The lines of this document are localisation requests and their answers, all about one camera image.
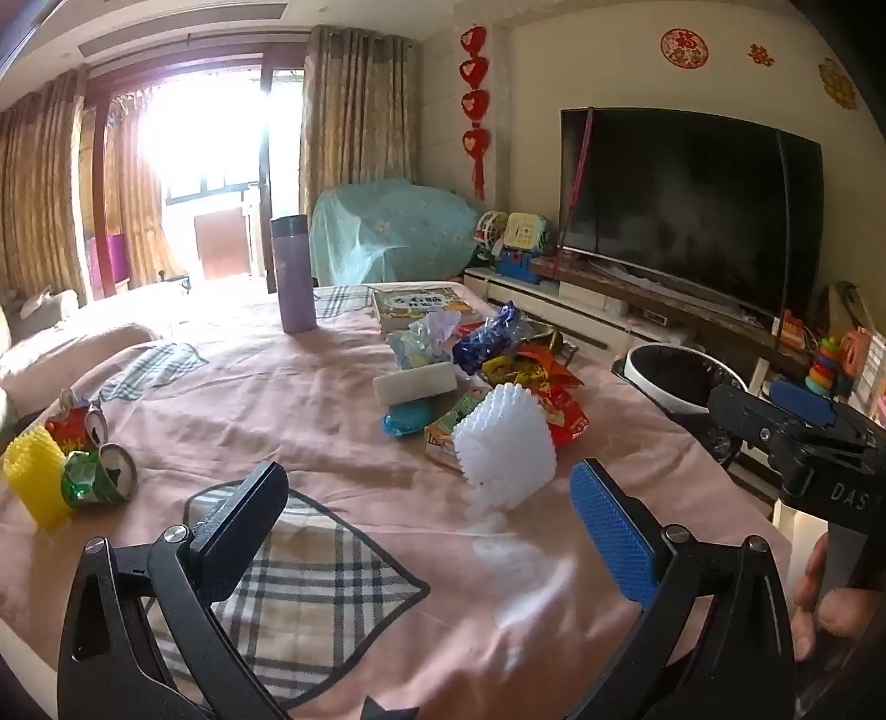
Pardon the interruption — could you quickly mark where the pink plaid tablecloth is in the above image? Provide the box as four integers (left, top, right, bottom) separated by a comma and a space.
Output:
0, 280, 794, 720

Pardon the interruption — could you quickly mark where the blue toy cash register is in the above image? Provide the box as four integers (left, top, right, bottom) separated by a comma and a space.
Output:
494, 249, 545, 284

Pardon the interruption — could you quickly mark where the yellow snack bag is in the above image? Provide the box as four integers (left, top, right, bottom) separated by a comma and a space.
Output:
480, 354, 549, 390

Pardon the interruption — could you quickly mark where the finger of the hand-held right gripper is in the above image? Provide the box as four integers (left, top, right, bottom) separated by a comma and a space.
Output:
768, 378, 886, 448
707, 383, 818, 461

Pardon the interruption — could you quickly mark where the white rimmed black trash bin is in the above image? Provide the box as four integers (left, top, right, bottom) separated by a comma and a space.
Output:
609, 342, 754, 466

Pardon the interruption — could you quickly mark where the gold wall decoration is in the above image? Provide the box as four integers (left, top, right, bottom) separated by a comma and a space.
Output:
818, 58, 860, 111

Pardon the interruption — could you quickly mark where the black flat television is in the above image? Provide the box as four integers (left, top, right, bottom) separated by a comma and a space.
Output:
558, 106, 825, 328

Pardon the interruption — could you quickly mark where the magenta box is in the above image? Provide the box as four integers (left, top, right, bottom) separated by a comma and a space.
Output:
87, 233, 130, 292

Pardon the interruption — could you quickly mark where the crushed green can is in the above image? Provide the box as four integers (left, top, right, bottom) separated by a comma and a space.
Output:
60, 443, 140, 508

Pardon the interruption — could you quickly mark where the red snack bag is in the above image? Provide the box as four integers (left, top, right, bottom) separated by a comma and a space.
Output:
516, 344, 594, 451

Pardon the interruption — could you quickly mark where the red heart hanging decoration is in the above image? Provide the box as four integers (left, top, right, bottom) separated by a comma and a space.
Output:
460, 25, 490, 202

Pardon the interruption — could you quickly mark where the round red paper cutting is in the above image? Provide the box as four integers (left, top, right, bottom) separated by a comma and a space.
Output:
659, 28, 709, 71

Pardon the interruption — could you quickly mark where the green foil snack bag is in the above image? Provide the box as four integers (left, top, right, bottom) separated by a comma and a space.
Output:
521, 316, 581, 367

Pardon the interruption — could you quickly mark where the colourful stacking ring toy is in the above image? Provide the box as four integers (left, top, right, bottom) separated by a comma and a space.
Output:
805, 335, 843, 400

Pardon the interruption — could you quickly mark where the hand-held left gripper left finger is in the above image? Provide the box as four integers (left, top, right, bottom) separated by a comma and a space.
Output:
57, 461, 290, 720

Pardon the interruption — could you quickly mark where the person's right hand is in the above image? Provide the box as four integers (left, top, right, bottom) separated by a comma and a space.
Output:
791, 532, 868, 664

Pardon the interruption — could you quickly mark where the white sponge block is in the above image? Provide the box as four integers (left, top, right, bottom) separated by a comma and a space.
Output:
372, 363, 460, 407

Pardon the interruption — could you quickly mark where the white cage ball toy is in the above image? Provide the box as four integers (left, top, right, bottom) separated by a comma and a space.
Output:
475, 210, 511, 261

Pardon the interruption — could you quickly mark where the orange plastic toy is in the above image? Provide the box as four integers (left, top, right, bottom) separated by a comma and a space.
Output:
839, 325, 876, 400

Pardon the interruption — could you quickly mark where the beige patterned curtain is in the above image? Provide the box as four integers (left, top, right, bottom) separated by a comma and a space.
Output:
298, 24, 420, 221
0, 68, 92, 307
102, 89, 172, 286

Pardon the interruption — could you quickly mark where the clear plastic bag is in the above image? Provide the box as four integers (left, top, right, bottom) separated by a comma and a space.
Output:
385, 311, 462, 373

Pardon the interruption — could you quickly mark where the purple thermos bottle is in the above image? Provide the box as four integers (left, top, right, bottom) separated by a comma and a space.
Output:
270, 214, 318, 336

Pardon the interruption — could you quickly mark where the beige sofa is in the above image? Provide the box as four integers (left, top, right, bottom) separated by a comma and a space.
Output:
0, 282, 166, 418

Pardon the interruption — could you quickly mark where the blue snack bag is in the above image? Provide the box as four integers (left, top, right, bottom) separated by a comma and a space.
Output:
452, 300, 522, 376

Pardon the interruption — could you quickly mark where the pink stick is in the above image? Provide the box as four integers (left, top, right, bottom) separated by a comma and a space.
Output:
557, 106, 597, 279

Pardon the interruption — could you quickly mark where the small red toy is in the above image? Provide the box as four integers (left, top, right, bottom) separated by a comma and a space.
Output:
781, 310, 816, 356

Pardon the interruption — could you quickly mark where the brown wooden television shelf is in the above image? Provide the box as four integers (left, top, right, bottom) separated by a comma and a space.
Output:
549, 255, 819, 362

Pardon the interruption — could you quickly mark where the white foam fruit net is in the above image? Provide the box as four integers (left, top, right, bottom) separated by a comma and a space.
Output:
452, 380, 559, 512

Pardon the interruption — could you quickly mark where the green carton box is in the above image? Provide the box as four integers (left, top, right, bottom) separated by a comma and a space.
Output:
424, 388, 494, 473

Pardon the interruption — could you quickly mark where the yellow foam fruit net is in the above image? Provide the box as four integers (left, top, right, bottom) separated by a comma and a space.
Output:
3, 424, 74, 533

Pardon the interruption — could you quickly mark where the crushed red can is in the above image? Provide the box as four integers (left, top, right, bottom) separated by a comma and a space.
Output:
44, 389, 110, 455

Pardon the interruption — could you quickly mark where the yellow green toy box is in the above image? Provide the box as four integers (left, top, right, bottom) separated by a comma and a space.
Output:
501, 212, 553, 254

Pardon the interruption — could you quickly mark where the white television cabinet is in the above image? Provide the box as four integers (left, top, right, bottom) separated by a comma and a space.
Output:
461, 266, 786, 517

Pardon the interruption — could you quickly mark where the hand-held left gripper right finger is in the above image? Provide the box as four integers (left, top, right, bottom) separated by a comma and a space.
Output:
569, 457, 797, 720

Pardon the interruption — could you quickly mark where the teal covered furniture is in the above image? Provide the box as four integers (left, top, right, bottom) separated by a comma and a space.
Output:
308, 177, 490, 287

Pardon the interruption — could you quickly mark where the picture book box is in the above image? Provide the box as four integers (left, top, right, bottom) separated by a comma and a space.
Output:
369, 284, 487, 340

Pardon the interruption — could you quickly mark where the brown balcony cabinet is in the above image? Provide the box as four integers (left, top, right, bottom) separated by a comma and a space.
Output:
193, 210, 251, 279

